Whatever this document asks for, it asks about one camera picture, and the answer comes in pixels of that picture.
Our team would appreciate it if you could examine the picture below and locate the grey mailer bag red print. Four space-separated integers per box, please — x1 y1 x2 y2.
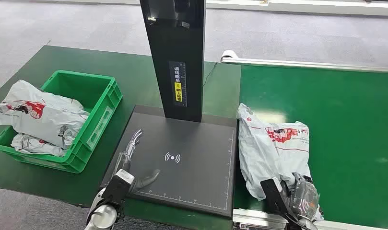
236 103 325 222

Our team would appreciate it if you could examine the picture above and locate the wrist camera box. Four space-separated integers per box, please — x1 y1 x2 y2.
259 178 298 223
101 169 136 206

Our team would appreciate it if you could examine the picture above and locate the large grey printed mailer bag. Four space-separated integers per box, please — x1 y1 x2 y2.
0 79 91 150

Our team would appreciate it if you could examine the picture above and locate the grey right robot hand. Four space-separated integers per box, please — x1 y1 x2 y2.
282 172 321 220

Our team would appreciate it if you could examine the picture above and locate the black inbound scanning machine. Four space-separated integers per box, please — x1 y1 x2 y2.
100 0 239 219

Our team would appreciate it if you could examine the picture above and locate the small crumpled grey mailer bag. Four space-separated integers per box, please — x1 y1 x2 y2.
10 132 69 158

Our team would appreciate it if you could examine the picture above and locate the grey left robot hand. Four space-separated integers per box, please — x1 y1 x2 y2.
113 128 162 195

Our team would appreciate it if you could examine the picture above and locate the green plastic crate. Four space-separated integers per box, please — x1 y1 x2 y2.
0 69 124 174

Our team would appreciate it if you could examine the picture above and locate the thin black table cable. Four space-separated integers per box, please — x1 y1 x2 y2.
202 62 219 88

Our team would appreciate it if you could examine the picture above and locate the short silver conveyor rail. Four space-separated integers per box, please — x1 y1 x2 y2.
232 207 388 230

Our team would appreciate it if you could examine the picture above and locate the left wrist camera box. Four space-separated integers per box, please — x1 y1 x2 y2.
101 169 136 206

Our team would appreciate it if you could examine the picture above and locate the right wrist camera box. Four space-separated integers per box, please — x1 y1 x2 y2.
259 178 298 223

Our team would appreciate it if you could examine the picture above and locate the green conveyor belt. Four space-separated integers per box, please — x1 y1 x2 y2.
233 65 388 230

